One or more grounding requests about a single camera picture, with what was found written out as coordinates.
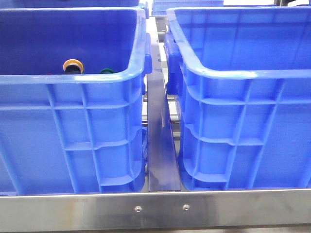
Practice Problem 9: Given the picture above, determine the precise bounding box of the green push button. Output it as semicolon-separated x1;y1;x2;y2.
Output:
100;68;115;74

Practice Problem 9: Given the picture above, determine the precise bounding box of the left blue plastic crate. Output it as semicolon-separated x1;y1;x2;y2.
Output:
0;7;152;196

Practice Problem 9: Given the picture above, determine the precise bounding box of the blue plastic crate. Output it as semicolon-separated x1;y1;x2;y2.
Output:
0;7;152;196
165;6;311;191

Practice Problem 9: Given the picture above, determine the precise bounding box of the right blue plastic crate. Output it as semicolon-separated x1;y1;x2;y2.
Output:
165;6;311;191

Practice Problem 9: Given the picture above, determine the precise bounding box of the rear right blue crate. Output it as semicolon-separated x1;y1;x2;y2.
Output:
152;0;278;16

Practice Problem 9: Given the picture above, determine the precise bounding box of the rear left blue crate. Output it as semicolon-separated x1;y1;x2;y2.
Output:
0;0;149;18

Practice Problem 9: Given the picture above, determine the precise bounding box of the steel divider rail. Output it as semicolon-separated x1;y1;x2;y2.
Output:
147;34;182;192

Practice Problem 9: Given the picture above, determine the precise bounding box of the left rail screw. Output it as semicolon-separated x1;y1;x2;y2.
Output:
135;206;142;212

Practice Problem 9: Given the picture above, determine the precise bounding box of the rail screw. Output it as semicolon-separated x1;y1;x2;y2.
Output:
183;204;190;211
135;206;142;212

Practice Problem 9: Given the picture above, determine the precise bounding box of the right rail screw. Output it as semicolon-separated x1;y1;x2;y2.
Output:
183;204;190;211

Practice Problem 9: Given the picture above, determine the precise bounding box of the steel front shelf rail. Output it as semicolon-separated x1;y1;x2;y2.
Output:
0;189;311;232

